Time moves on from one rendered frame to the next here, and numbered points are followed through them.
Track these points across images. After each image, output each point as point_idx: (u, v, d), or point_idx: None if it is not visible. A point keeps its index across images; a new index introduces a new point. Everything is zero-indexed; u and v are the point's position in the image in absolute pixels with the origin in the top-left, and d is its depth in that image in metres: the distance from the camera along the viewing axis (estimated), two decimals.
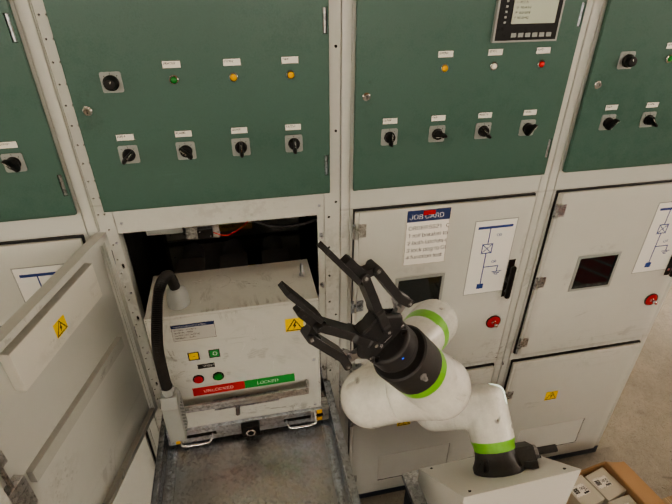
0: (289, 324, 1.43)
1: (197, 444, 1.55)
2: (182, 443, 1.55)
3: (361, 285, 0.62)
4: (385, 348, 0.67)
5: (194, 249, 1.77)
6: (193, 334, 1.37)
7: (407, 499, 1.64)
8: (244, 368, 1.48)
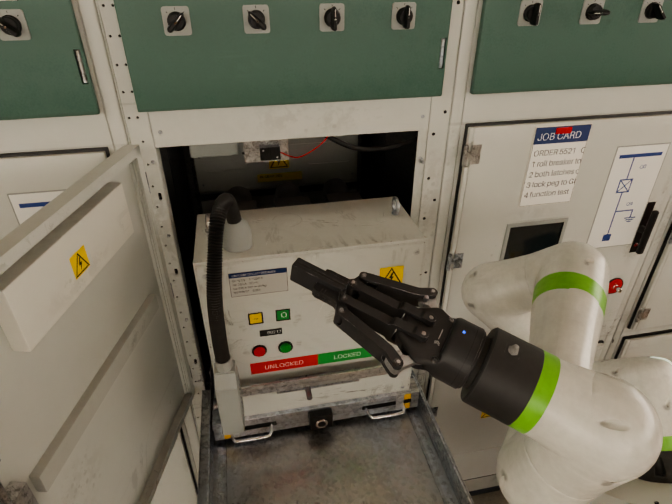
0: (384, 275, 1.05)
1: (254, 438, 1.18)
2: (233, 437, 1.18)
3: (360, 296, 0.57)
4: (444, 343, 0.53)
5: (240, 192, 1.40)
6: (258, 286, 1.00)
7: None
8: (319, 337, 1.11)
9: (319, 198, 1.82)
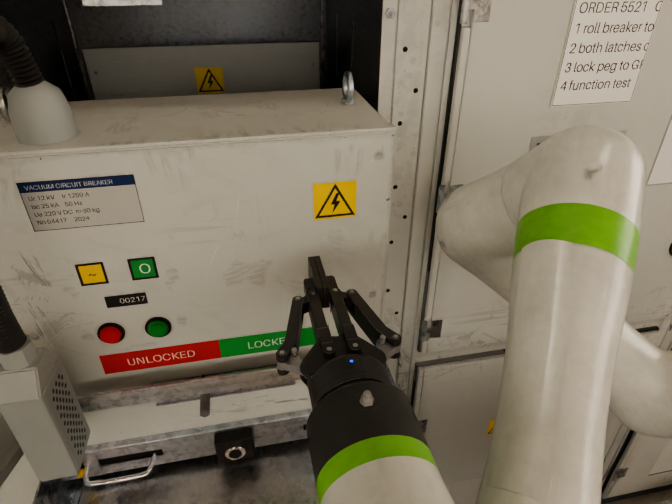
0: (322, 198, 0.60)
1: (120, 479, 0.72)
2: (86, 477, 0.72)
3: (332, 306, 0.54)
4: None
5: None
6: (83, 212, 0.54)
7: None
8: (217, 311, 0.65)
9: None
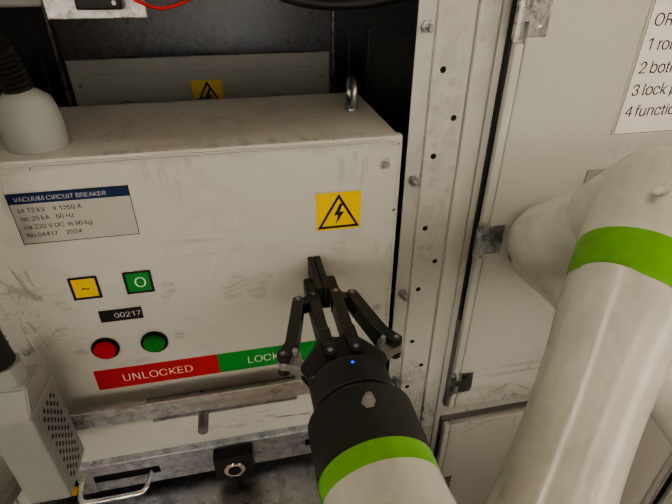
0: (325, 209, 0.57)
1: (115, 497, 0.69)
2: (80, 495, 0.69)
3: (333, 306, 0.54)
4: None
5: None
6: (75, 224, 0.52)
7: None
8: (216, 325, 0.63)
9: None
